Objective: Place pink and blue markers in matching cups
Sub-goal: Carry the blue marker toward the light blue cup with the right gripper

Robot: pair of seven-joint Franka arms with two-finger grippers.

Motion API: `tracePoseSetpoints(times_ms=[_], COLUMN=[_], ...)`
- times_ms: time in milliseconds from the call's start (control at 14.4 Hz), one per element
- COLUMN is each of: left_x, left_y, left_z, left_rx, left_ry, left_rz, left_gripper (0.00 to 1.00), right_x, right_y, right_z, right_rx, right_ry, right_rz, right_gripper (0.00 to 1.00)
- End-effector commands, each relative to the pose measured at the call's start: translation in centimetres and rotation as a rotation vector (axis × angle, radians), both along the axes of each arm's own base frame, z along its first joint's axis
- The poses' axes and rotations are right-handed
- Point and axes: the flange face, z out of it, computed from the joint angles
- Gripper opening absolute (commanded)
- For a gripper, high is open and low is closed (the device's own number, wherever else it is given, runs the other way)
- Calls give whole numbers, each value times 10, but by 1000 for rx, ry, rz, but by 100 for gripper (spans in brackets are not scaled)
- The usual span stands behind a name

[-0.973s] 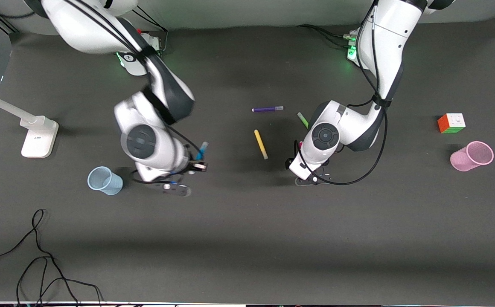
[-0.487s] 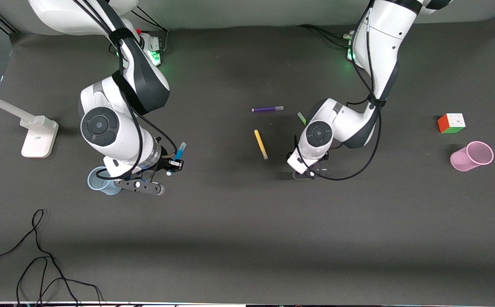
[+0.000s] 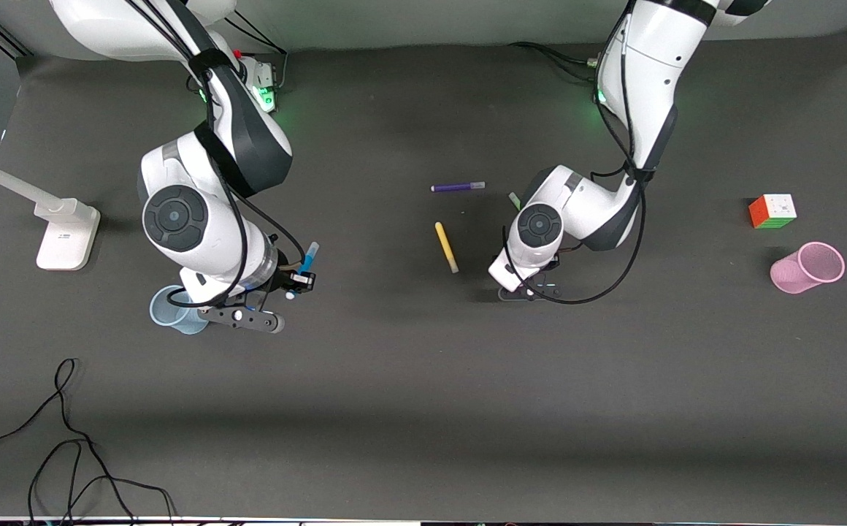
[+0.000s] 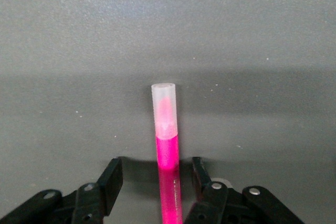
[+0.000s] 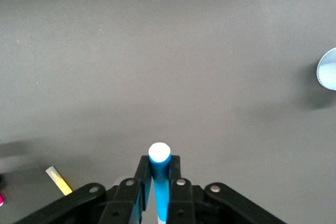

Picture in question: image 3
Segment blue marker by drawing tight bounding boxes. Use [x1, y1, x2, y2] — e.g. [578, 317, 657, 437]
[286, 241, 321, 300]

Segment yellow marker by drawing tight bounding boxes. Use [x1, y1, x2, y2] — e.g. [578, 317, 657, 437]
[434, 221, 460, 275]

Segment translucent blue plastic cup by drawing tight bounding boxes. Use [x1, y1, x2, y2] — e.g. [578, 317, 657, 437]
[150, 285, 210, 335]

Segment white stand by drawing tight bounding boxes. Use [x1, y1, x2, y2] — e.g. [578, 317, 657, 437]
[0, 149, 101, 271]

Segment colourful puzzle cube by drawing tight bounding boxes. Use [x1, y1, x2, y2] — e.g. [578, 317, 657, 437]
[749, 194, 798, 230]

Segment translucent pink plastic cup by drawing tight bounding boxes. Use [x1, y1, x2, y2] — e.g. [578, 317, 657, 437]
[770, 242, 846, 294]

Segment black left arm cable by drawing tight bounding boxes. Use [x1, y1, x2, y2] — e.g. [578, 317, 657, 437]
[502, 0, 649, 305]

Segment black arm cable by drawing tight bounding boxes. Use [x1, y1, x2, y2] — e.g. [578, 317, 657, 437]
[502, 0, 649, 305]
[126, 0, 309, 308]

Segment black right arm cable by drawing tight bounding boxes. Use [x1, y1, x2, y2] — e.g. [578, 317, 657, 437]
[126, 0, 309, 308]

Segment black right base cables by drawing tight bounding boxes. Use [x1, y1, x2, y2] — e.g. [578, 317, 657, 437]
[223, 15, 290, 91]

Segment black base cables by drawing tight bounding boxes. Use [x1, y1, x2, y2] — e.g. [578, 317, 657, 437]
[223, 15, 290, 91]
[507, 41, 604, 74]

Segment black left base cables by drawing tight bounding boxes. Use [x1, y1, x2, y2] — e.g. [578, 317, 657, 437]
[507, 41, 604, 74]

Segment thin black looped cable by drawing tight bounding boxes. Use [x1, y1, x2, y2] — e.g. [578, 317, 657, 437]
[0, 358, 136, 525]

